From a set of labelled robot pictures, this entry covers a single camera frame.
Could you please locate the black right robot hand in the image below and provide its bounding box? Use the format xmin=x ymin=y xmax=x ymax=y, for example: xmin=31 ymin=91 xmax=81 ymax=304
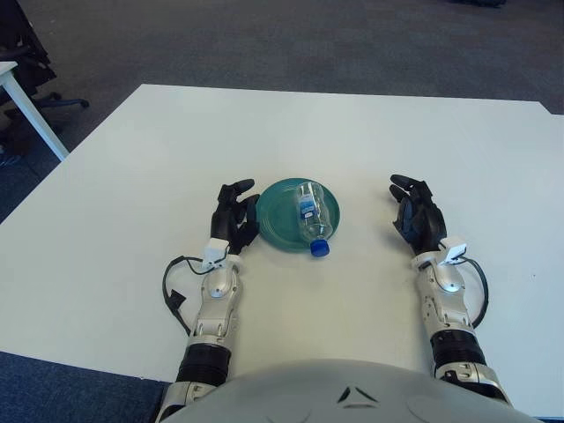
xmin=389 ymin=174 xmax=449 ymax=256

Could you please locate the teal round plate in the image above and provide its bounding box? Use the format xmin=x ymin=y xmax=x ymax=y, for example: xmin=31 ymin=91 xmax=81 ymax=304
xmin=256 ymin=176 xmax=342 ymax=255

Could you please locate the white right wrist connector box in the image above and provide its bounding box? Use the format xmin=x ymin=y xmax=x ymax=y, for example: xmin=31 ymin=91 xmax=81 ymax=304
xmin=438 ymin=236 xmax=467 ymax=265

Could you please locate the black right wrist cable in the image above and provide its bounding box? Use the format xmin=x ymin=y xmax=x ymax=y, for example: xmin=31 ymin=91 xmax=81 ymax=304
xmin=460 ymin=257 xmax=489 ymax=330

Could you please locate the clear bottle with blue cap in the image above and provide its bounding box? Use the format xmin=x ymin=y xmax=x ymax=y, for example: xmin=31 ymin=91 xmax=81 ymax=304
xmin=295 ymin=180 xmax=334 ymax=258

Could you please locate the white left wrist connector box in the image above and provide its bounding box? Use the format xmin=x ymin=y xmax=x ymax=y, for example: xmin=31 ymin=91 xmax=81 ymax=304
xmin=201 ymin=237 xmax=232 ymax=270

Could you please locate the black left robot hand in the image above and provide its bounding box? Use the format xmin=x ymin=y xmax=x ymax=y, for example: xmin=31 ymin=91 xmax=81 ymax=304
xmin=210 ymin=178 xmax=262 ymax=256

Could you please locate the white desk leg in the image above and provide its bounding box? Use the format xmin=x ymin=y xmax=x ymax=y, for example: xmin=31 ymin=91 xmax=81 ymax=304
xmin=0 ymin=60 xmax=71 ymax=162

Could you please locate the black office chair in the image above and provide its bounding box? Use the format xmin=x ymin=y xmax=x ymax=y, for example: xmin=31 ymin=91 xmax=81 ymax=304
xmin=0 ymin=0 xmax=91 ymax=151

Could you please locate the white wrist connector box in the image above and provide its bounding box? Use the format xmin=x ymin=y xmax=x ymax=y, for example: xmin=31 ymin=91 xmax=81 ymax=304
xmin=438 ymin=236 xmax=467 ymax=265
xmin=201 ymin=237 xmax=232 ymax=270

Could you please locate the grey robot torso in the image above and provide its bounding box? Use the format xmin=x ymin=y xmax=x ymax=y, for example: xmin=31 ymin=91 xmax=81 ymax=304
xmin=160 ymin=359 xmax=541 ymax=423

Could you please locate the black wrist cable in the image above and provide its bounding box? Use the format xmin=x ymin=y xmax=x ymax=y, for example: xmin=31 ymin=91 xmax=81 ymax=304
xmin=162 ymin=255 xmax=208 ymax=336
xmin=460 ymin=257 xmax=489 ymax=330

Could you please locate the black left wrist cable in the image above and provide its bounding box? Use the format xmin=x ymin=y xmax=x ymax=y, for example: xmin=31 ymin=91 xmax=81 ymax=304
xmin=162 ymin=255 xmax=208 ymax=336

